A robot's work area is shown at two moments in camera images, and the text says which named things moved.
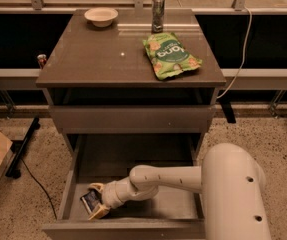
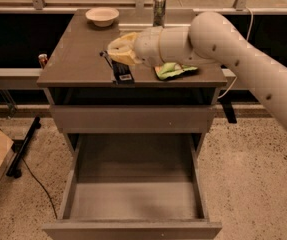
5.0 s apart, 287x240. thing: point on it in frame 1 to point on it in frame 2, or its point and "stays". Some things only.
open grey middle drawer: [107, 158] stays
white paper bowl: [101, 16] stays
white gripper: [112, 194] to [147, 48]
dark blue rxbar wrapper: [91, 200] to [121, 72]
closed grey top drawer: [133, 119] stays
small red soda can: [41, 58] stays
